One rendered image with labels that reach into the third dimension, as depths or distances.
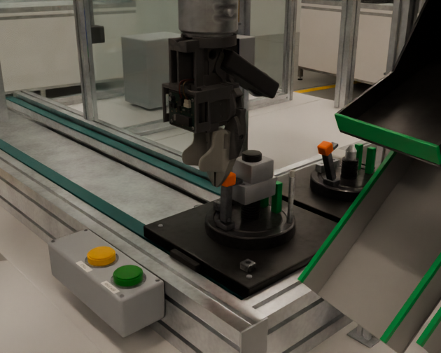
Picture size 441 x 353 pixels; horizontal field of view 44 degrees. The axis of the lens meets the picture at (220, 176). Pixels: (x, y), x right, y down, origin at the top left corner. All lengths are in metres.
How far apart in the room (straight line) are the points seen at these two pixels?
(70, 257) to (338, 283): 0.39
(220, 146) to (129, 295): 0.23
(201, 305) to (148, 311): 0.09
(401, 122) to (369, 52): 5.44
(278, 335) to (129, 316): 0.19
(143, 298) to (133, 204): 0.38
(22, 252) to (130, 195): 0.23
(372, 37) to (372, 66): 0.29
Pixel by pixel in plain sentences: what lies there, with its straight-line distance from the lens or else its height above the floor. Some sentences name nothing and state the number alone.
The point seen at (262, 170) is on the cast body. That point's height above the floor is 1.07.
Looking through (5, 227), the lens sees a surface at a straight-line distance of 1.18.
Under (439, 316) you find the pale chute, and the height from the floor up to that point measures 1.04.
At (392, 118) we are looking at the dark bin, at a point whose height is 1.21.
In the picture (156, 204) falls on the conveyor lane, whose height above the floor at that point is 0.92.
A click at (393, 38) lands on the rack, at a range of 0.68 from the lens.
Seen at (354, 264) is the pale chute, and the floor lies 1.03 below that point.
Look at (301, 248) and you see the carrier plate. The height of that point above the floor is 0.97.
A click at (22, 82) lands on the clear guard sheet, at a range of 2.05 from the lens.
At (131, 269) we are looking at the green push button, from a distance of 0.76.
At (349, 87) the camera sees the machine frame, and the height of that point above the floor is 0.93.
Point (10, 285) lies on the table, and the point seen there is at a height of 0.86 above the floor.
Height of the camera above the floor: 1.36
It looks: 22 degrees down
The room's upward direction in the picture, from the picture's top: straight up
